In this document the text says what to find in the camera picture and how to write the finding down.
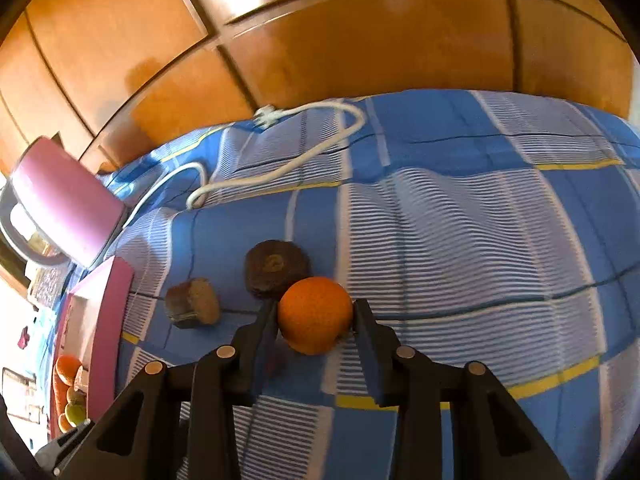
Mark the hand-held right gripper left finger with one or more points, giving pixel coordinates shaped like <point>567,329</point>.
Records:
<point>250,360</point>

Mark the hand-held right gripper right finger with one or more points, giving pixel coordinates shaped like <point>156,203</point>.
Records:
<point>375,360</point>

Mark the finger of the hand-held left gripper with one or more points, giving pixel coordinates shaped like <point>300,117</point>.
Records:
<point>62,450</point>

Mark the medium orange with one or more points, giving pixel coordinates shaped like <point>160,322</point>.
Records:
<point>63,423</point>

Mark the green lime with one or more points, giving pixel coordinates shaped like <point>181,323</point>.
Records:
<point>76,414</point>

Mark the orange carrot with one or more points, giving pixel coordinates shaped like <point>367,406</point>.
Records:
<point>60,397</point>

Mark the small orange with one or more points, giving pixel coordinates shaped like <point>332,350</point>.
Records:
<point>314,314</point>

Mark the large orange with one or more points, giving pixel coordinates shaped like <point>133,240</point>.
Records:
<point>66,366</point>

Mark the pink rimmed white tray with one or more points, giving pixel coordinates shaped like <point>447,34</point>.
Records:
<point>112,320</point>

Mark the dark eggplant end piece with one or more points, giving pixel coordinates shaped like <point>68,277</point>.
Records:
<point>275,270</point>

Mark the silver embossed tissue box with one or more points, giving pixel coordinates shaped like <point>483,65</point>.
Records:
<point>47,285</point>

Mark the blue plaid bedsheet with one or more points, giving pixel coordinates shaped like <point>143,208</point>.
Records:
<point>475,210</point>

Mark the pink electric kettle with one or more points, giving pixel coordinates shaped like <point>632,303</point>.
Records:
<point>65,205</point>

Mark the wooden panelled wardrobe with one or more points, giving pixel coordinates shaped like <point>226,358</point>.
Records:
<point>300,35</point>

